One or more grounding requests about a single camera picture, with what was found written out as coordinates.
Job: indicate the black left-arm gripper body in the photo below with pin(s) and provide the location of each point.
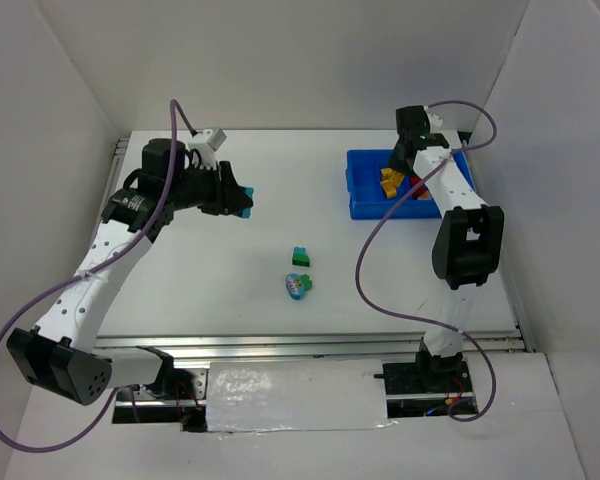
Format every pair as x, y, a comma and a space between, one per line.
224, 187

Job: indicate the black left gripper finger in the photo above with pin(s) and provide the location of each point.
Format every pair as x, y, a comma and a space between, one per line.
219, 210
229, 186

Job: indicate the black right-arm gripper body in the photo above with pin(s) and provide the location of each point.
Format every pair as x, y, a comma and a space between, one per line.
400, 153

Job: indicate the small yellow lego brick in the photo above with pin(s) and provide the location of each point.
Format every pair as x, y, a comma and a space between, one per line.
388, 175

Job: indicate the red lego brick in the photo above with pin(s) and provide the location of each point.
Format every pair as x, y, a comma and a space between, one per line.
421, 193

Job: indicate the green curved lego brick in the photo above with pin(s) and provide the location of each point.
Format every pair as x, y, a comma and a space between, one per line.
300, 259

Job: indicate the yellow curved lego brick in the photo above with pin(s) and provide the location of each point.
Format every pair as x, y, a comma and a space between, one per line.
399, 177

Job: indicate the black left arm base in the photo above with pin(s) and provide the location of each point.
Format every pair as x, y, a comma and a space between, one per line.
183, 406

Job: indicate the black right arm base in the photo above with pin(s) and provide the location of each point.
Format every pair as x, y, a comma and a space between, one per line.
427, 387

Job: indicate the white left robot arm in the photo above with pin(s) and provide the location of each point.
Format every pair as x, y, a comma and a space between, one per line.
58, 353

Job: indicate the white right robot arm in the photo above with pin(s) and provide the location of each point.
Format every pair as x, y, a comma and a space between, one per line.
467, 247

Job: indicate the blue plastic bin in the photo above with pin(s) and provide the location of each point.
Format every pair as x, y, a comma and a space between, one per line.
373, 192

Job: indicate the small green lego brick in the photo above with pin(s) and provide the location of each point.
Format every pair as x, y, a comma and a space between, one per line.
306, 281

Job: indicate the silver foil covered board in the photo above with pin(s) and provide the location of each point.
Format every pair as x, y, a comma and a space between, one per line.
309, 395

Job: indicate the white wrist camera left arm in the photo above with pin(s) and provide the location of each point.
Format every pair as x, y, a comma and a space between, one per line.
204, 146

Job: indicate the aluminium frame rail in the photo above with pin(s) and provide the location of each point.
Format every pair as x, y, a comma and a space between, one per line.
317, 346

